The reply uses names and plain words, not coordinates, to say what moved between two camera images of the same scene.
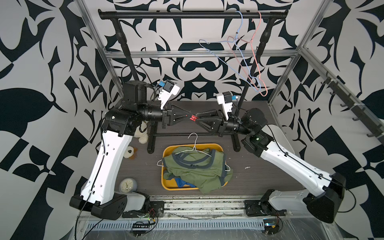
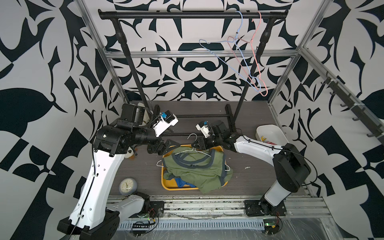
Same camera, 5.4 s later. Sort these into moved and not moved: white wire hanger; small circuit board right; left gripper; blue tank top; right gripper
Moved: left gripper; right gripper
Not moved: blue tank top; white wire hanger; small circuit board right
